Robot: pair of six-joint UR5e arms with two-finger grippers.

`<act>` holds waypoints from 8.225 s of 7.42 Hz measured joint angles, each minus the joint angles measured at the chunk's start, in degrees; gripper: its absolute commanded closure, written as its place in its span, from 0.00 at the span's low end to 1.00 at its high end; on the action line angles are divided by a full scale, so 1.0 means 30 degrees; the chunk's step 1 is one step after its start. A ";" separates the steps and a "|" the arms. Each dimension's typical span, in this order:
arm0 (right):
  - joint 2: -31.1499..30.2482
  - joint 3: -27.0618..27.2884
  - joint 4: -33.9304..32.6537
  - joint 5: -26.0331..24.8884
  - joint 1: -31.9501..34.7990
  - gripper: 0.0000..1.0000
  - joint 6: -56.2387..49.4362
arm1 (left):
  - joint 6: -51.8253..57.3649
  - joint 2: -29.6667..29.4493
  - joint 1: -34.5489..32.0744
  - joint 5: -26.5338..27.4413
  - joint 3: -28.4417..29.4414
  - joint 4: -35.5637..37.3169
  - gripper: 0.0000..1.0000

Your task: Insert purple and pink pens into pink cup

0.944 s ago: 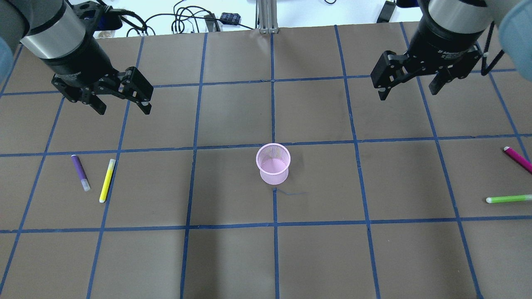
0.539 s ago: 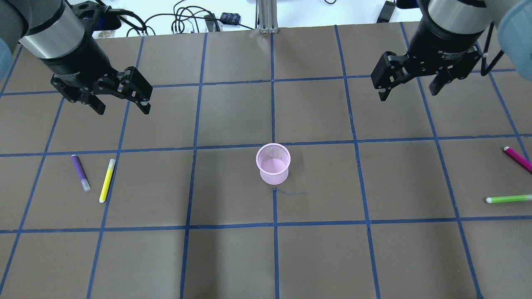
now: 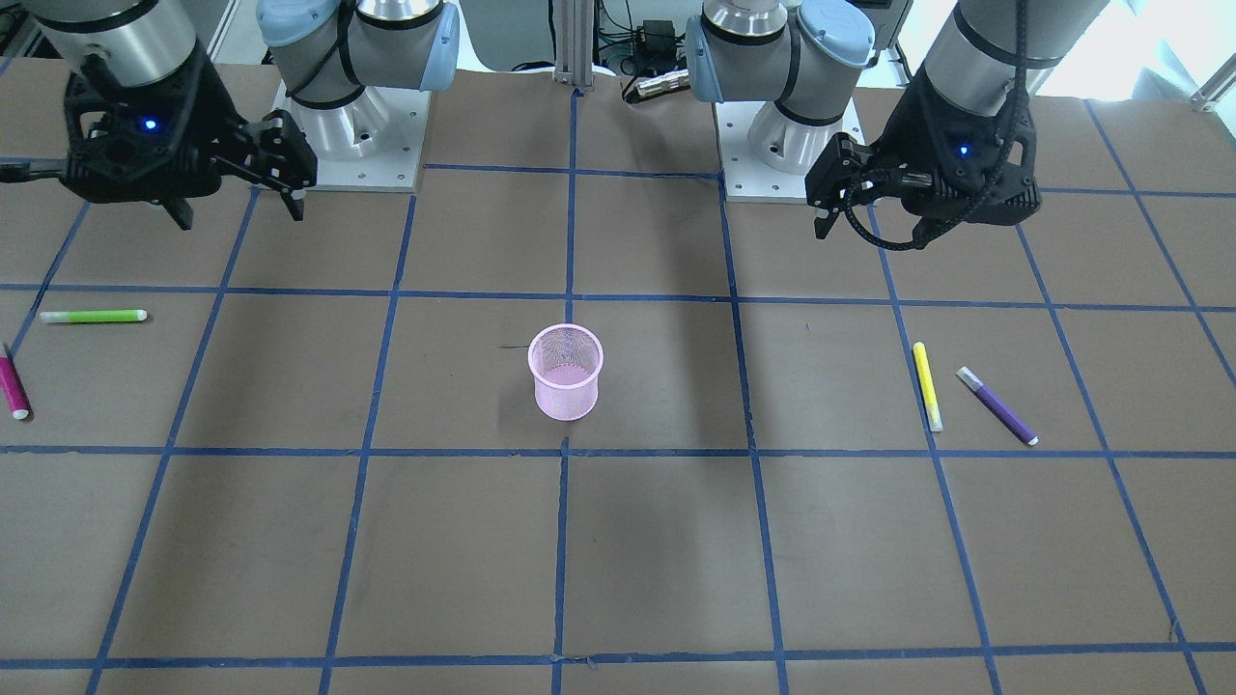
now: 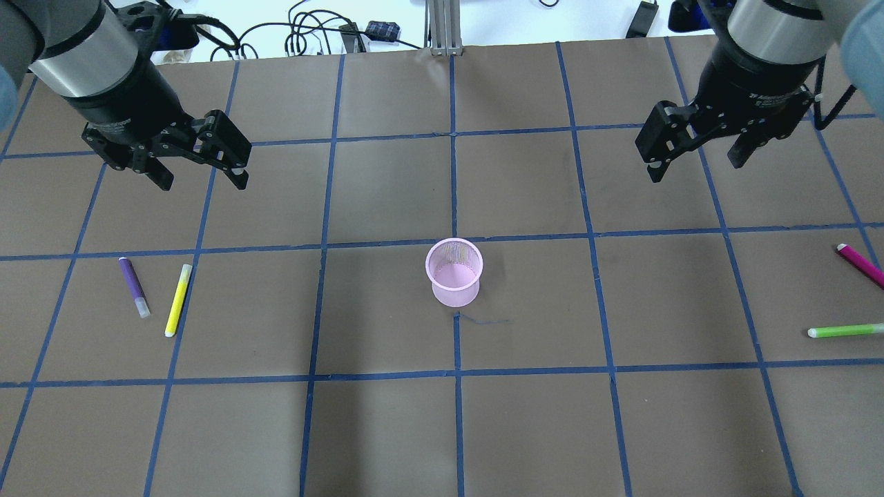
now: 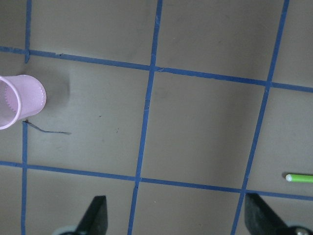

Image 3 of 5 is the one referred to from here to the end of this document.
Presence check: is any pink mesh cup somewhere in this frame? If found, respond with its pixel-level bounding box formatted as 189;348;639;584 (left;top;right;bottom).
528;322;604;422

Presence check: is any aluminium frame post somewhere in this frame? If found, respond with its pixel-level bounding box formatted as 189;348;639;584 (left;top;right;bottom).
551;0;596;94

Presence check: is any black power adapter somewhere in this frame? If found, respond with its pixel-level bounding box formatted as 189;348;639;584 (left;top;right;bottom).
634;19;679;58

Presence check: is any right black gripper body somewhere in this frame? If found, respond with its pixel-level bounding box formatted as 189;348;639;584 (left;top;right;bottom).
2;45;318;230

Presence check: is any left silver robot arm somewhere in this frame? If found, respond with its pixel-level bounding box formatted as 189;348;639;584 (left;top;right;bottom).
684;1;1104;251

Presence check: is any green pen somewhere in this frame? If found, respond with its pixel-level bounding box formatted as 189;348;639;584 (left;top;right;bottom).
40;309;150;325

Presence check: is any purple pen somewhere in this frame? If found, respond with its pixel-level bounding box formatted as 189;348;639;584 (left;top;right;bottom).
955;366;1039;446

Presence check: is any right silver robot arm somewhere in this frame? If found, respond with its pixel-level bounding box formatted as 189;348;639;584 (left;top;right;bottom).
2;1;464;230

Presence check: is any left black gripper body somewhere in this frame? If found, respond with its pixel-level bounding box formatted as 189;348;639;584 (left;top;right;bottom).
806;68;1043;251

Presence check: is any yellow pen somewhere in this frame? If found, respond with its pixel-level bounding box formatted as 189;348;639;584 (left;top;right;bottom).
911;343;944;432

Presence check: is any pink pen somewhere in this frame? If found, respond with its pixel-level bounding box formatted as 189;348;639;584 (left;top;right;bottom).
1;344;31;420

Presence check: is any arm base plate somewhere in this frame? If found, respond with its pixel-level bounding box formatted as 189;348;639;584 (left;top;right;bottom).
272;82;434;193
714;100;868;204

